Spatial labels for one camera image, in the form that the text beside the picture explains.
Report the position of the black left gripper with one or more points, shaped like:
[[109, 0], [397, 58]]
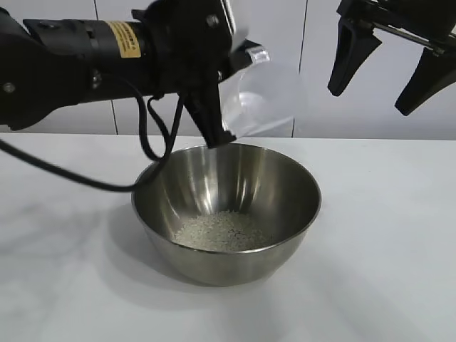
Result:
[[181, 50]]

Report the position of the stainless steel mixing bowl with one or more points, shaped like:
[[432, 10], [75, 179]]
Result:
[[228, 192]]

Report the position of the white rice grains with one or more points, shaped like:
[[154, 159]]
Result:
[[221, 231]]

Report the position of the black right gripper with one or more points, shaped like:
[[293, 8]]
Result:
[[409, 19]]

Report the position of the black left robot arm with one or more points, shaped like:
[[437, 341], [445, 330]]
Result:
[[53, 71]]

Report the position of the clear plastic measuring cup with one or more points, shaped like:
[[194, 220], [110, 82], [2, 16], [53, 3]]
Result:
[[270, 92]]

